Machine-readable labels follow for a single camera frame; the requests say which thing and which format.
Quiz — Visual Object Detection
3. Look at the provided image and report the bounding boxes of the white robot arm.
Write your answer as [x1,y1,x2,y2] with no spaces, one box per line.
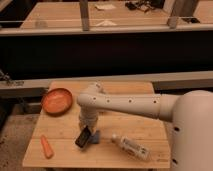
[77,83,213,171]

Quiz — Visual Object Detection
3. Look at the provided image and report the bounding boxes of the orange bowl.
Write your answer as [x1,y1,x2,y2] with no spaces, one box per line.
[41,88,73,116]

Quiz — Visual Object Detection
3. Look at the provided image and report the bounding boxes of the grey metal post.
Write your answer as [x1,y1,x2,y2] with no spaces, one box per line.
[79,0,90,31]

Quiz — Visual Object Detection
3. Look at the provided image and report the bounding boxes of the clear plastic bottle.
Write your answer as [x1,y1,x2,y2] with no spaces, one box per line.
[111,134,149,160]

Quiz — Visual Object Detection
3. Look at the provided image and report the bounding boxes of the wooden cutting board table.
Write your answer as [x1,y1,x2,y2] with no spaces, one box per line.
[22,80,173,169]

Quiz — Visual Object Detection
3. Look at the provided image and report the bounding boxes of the orange carrot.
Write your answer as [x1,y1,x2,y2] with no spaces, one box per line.
[41,135,54,159]

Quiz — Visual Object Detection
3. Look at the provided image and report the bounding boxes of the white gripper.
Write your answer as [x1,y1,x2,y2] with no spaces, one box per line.
[75,113,98,148]

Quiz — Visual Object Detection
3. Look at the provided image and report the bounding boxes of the white paper sheet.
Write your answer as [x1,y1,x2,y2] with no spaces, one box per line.
[95,4,116,11]

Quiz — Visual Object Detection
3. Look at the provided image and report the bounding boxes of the black cables and tools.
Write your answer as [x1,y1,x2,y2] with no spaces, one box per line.
[124,0,165,13]

